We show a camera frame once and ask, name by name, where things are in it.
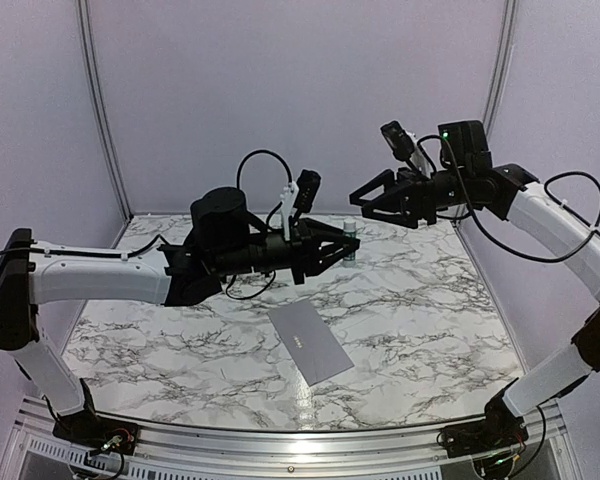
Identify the aluminium front table rail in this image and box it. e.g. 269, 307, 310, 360
0, 397, 582, 479

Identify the left aluminium corner post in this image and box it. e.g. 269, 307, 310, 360
76, 0, 133, 222

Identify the aluminium corner post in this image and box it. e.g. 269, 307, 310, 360
483, 0, 520, 136
76, 0, 133, 222

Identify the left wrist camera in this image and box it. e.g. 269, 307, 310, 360
280, 169, 321, 241

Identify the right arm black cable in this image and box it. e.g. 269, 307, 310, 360
417, 133, 600, 262

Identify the grey paper envelope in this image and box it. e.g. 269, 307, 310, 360
267, 300, 354, 386

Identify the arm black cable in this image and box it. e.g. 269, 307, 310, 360
417, 133, 600, 262
0, 149, 294, 301

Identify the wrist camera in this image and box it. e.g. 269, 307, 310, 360
280, 169, 321, 241
380, 120, 434, 178

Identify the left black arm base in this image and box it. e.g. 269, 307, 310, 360
53, 418, 140, 455

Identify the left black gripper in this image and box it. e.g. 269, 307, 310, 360
213, 217, 359, 284

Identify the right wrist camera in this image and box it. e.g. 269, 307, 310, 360
380, 120, 434, 178

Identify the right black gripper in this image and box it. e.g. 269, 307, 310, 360
352, 166, 472, 230

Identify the right aluminium corner post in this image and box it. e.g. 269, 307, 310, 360
483, 0, 520, 136

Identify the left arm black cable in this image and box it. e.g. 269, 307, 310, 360
0, 149, 294, 301

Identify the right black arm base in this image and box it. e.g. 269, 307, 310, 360
436, 419, 529, 458

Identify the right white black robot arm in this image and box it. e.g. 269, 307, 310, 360
349, 120, 600, 448

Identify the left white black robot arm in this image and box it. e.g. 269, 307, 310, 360
0, 186, 360, 445

